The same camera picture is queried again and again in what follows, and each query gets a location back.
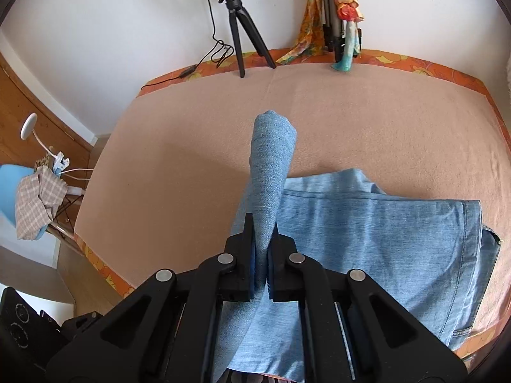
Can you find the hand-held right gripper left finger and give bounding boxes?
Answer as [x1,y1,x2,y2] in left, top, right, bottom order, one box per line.
[46,212,256,383]

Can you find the white clip lamp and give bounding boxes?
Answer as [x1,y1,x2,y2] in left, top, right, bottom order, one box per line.
[20,114,72,176]

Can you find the orange floral bed sheet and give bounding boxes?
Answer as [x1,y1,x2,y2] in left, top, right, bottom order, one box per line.
[74,48,511,368]

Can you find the orange floral scarf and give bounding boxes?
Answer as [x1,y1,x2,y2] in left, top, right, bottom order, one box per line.
[275,0,332,66]

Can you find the black cable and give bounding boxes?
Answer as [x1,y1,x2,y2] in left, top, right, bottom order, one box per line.
[141,0,236,88]

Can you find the light blue denim pants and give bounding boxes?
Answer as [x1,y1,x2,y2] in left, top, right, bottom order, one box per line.
[211,109,501,383]

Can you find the wooden door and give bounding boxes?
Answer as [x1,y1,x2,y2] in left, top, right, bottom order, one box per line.
[0,54,94,168]

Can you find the light blue chair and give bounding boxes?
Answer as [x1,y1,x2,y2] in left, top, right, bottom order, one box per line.
[0,164,86,248]

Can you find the folded grey stand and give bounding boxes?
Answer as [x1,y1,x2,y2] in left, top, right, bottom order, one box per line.
[315,0,364,54]

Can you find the white lamp cable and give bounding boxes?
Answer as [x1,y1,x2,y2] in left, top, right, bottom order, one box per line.
[60,167,94,198]

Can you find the black tripod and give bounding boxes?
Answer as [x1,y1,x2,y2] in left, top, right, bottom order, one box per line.
[216,0,277,78]

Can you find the beige checked scarf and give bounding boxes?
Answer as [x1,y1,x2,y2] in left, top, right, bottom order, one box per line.
[15,166,68,241]

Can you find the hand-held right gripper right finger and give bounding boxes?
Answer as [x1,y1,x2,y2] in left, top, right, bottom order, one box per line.
[267,223,468,383]

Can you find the peach fleece blanket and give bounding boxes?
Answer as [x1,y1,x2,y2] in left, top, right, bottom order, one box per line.
[74,62,511,352]

